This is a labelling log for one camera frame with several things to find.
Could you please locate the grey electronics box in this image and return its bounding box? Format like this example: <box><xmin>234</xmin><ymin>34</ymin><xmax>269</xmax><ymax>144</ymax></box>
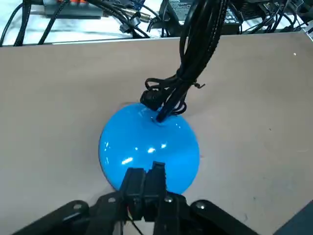
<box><xmin>43</xmin><ymin>0</ymin><xmax>103</xmax><ymax>20</ymax></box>

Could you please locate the black labelled power adapter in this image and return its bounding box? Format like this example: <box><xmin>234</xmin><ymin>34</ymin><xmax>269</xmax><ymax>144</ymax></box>
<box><xmin>158</xmin><ymin>0</ymin><xmax>243</xmax><ymax>26</ymax></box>

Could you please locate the black lamp power cable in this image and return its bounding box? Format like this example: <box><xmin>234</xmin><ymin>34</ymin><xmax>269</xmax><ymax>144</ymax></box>
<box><xmin>140</xmin><ymin>0</ymin><xmax>206</xmax><ymax>118</ymax></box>

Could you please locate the blue gooseneck desk lamp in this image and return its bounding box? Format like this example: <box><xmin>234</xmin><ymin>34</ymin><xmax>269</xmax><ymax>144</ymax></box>
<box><xmin>98</xmin><ymin>0</ymin><xmax>230</xmax><ymax>196</ymax></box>

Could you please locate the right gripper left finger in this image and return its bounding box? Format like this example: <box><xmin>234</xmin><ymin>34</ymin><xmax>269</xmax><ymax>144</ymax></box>
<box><xmin>12</xmin><ymin>167</ymin><xmax>147</xmax><ymax>235</ymax></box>

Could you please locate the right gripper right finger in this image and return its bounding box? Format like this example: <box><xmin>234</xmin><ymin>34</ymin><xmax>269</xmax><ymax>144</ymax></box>
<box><xmin>143</xmin><ymin>161</ymin><xmax>266</xmax><ymax>235</ymax></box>

